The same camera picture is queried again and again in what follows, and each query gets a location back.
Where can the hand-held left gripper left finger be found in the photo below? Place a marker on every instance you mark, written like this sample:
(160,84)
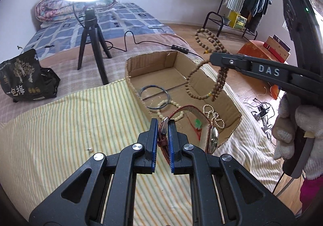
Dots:
(151,145)

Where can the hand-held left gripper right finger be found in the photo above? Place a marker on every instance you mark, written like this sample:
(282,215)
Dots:
(172,147)

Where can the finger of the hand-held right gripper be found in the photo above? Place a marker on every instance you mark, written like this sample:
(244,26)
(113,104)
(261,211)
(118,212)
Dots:
(239,63)

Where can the dark thin bangle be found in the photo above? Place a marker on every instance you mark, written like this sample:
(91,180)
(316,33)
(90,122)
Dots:
(154,86)

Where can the person's right forearm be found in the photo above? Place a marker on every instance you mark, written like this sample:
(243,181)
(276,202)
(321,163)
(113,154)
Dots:
(311,193)

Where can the person's right hand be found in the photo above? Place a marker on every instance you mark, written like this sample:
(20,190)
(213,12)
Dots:
(315,127)

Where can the orange cloth covered stool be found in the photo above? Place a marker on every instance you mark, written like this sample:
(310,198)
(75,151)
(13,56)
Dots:
(252,48)

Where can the navy flat box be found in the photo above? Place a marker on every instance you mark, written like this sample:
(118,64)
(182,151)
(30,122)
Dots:
(280,41)

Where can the tan cardboard box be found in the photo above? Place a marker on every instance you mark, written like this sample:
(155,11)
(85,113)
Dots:
(276,50)

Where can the red flat box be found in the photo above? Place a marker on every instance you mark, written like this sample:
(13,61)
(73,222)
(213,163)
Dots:
(271,52)

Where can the yellow box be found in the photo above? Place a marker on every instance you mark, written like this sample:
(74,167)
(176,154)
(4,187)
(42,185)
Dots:
(238,20)

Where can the yellow striped cloth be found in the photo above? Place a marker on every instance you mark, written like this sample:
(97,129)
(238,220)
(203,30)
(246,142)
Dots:
(63,127)

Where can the blue patterned mattress sheet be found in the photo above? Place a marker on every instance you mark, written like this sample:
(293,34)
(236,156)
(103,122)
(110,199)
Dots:
(126,19)

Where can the black tripod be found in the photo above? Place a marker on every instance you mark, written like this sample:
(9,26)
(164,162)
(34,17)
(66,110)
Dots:
(88,18)

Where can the black snack bag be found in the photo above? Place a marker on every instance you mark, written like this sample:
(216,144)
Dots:
(20,74)

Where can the floral folded quilt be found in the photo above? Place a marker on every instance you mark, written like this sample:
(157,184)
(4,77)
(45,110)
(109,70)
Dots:
(50,11)

